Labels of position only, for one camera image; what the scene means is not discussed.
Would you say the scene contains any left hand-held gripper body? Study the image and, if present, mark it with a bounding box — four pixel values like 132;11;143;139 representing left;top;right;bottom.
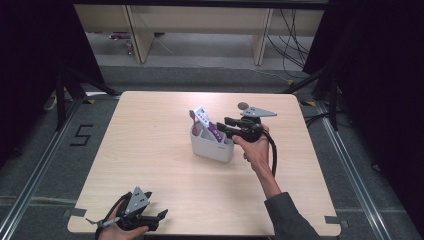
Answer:
116;186;160;232

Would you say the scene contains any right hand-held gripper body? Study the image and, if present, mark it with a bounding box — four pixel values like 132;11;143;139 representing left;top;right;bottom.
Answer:
229;106;278;144

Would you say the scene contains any white and purple toothpaste tube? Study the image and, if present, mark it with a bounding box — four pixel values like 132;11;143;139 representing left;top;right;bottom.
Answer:
193;105;224;144

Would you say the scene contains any grey plastic holder box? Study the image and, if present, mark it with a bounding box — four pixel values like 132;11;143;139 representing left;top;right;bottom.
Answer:
189;121;235;164

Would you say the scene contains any person's right hand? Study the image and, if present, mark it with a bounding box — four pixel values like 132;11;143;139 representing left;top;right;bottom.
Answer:
232;124;271;174

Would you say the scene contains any person's left hand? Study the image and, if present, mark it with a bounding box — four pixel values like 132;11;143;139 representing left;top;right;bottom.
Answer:
97;202;150;240

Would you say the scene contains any grey tape piece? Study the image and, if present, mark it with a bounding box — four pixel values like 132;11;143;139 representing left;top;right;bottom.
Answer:
63;207;88;218
324;215;350;230

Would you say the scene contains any black metal stand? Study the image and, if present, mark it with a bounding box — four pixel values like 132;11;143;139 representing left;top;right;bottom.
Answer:
54;66;122;132
281;64;342;132

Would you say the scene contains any beige wooden desk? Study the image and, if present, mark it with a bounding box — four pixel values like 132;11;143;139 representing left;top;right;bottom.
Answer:
73;3;326;66

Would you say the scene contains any small colourful clutter under desk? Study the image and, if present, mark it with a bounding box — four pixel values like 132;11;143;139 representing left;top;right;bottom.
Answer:
108;31;135;57

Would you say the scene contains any dark curtain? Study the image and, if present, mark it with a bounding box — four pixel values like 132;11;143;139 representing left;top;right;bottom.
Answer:
0;0;105;168
302;0;424;231

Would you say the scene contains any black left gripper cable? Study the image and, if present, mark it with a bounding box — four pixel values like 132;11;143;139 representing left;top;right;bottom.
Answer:
94;191;133;240

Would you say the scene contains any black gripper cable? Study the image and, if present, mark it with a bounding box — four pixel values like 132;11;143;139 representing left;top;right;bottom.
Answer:
94;191;133;240
262;129;278;178

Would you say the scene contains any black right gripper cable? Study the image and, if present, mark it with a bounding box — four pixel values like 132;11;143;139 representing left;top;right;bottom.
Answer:
262;129;278;178

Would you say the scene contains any grey strap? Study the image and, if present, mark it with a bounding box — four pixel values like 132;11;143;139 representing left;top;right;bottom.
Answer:
85;217;120;230

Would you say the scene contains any bundle of black hanging cables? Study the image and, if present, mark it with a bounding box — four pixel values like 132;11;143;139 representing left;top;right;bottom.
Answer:
266;8;313;80

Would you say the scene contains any metal floor rail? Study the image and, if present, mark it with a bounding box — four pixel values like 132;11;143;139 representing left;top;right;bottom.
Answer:
0;97;84;240
314;99;389;240

